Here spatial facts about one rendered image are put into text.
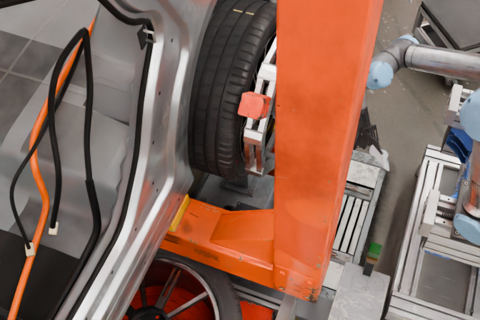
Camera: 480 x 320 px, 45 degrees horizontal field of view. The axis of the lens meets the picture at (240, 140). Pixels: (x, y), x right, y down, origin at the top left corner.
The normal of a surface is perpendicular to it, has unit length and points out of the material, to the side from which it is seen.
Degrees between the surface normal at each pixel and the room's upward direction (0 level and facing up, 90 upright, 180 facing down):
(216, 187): 0
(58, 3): 2
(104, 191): 73
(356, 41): 90
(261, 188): 0
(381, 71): 47
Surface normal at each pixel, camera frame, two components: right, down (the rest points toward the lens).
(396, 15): -0.04, -0.58
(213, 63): -0.22, -0.14
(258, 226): -0.58, -0.63
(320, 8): -0.37, 0.77
